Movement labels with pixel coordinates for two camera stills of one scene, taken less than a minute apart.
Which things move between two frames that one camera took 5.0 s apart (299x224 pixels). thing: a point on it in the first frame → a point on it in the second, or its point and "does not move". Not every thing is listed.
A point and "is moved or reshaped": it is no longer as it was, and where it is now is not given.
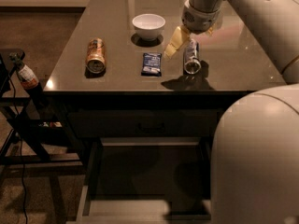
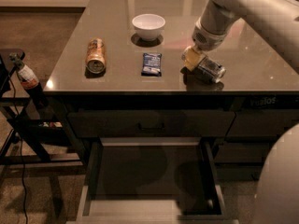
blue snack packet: x=151 y=64 does not move
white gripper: x=200 y=21 → x=207 y=40
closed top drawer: x=143 y=123 does not move
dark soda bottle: x=28 y=79 does not move
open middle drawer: x=146 y=180 does not move
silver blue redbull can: x=192 y=62 is moved or reshaped
